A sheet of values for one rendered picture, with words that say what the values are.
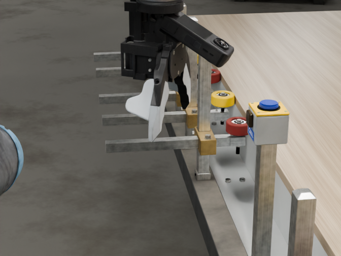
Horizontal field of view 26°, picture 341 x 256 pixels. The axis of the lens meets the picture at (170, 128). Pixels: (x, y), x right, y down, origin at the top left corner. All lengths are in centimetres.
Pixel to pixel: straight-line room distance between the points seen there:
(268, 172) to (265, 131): 10
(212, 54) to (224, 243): 103
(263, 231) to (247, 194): 85
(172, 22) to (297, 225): 45
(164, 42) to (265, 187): 57
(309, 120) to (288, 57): 68
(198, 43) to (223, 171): 157
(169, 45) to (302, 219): 42
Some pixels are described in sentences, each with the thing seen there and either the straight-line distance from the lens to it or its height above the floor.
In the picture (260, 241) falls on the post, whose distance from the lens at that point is 165.
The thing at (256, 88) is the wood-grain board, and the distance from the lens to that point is 262.
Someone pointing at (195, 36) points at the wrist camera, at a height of 147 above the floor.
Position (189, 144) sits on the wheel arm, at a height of 84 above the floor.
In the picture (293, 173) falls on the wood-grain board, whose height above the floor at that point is 90.
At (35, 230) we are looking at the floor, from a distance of 355.
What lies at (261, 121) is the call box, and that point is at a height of 120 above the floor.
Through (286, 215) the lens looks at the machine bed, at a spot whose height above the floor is 70.
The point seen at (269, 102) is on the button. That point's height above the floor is 123.
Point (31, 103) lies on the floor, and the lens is 513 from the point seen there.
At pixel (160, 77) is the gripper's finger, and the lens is 109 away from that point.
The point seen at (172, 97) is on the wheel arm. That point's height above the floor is 82.
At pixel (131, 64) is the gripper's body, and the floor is 142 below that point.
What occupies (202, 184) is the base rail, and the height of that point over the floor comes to 70.
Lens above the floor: 176
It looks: 22 degrees down
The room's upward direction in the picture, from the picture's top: straight up
